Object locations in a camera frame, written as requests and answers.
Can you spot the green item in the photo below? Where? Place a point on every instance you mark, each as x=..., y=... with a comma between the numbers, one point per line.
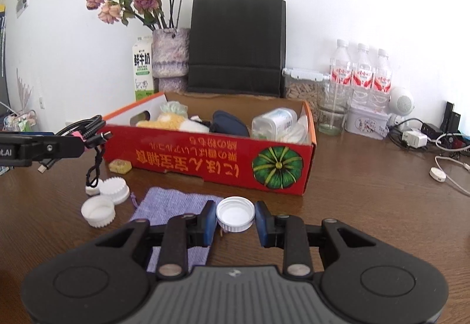
x=175, y=108

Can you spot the purple ceramic vase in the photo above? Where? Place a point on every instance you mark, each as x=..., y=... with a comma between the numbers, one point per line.
x=170, y=59

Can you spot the black charger stand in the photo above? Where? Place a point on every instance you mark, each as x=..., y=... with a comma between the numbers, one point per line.
x=451, y=119

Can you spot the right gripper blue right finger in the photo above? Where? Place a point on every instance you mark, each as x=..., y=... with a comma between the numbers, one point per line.
x=264, y=225

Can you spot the wide white jar lid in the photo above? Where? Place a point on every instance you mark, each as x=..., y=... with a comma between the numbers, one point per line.
x=235, y=214

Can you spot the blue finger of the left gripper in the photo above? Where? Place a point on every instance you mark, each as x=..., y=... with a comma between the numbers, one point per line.
x=39, y=134

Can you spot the white floral tin box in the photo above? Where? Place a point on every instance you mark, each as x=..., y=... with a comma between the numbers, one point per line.
x=367, y=122

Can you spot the water bottle right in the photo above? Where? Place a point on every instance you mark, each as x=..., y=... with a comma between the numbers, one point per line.
x=382, y=82

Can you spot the milk carton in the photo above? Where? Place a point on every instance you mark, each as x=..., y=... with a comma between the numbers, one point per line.
x=142, y=68

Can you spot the seed container white lid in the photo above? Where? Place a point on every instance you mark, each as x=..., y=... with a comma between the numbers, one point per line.
x=303, y=85

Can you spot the white charging cable puck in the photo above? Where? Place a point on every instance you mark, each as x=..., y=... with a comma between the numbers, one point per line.
x=439, y=175

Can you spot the white bottle cap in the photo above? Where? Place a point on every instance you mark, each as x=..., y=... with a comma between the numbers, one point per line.
x=98, y=211

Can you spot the small white cap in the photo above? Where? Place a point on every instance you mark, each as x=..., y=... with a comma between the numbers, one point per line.
x=92, y=190

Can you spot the white ridged cap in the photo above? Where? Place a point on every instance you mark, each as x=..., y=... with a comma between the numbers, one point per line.
x=115, y=188

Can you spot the white round speaker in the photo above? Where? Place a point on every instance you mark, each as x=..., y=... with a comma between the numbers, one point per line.
x=401, y=105

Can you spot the navy blue pouch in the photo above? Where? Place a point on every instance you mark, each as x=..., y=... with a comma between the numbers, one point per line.
x=228, y=124

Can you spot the white power adapter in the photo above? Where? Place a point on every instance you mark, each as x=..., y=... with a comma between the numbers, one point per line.
x=414, y=139

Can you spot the water bottle left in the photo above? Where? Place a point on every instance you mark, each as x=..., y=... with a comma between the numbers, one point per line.
x=340, y=71

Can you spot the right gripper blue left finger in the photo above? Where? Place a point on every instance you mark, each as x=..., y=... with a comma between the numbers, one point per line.
x=208, y=223

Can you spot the clear glass cup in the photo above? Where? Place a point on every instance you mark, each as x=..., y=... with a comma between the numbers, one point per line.
x=333, y=105

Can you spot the red cardboard box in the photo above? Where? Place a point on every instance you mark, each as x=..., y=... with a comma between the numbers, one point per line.
x=214, y=157

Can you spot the water bottle middle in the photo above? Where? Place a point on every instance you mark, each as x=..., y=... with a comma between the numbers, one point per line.
x=362, y=76

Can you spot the white tissue paper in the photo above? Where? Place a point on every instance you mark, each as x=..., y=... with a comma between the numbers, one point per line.
x=299, y=133

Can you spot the clear plastic bottle white label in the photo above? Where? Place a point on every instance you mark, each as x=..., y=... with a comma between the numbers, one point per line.
x=273, y=124

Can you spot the purple knitted cloth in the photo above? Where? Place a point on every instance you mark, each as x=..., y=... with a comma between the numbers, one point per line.
x=159, y=205

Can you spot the black paper bag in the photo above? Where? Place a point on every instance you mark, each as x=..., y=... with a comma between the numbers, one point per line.
x=237, y=47

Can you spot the water bottle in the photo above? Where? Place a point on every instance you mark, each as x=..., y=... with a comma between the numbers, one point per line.
x=340, y=71
x=362, y=76
x=382, y=82

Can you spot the yellow wrapped candy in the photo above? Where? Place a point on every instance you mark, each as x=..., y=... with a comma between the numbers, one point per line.
x=120, y=166

